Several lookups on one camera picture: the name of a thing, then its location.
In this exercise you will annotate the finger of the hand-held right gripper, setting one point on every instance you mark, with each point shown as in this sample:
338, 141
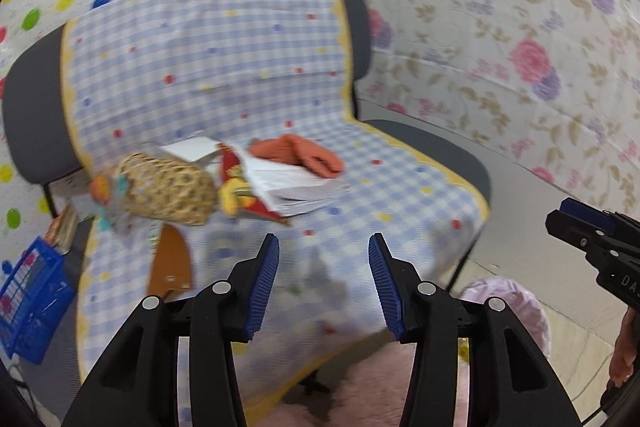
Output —
570, 229
587, 213

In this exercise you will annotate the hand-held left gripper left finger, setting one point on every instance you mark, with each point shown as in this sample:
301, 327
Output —
265, 277

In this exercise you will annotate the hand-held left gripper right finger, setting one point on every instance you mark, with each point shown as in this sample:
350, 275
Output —
382, 277

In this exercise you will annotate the white milk carton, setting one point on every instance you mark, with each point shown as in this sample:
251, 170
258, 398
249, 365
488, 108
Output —
295, 187

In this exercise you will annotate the woven bamboo basket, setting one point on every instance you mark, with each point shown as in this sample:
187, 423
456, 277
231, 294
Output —
167, 192

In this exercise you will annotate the person's right hand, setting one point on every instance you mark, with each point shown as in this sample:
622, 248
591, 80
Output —
625, 352

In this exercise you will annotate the red yellow snack wrapper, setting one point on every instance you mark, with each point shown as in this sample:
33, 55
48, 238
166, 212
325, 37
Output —
232, 202

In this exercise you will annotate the pink plastic bag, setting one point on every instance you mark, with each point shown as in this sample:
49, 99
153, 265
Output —
510, 312

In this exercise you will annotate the pink fluffy clothing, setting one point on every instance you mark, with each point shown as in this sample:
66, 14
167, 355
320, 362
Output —
370, 387

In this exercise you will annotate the orange cloth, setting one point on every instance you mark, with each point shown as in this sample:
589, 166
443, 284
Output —
305, 154

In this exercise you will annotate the white paper box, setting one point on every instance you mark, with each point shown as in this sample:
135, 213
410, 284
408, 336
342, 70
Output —
192, 149

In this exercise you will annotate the blue checked dotted cloth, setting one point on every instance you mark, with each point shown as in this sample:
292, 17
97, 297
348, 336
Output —
225, 57

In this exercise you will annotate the blue plastic crate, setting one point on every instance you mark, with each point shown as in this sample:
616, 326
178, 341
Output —
35, 302

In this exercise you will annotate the dark grey chair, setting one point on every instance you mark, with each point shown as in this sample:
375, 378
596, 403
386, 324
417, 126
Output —
30, 107

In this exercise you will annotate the floral wall sheet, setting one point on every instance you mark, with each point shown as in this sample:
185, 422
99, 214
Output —
500, 32

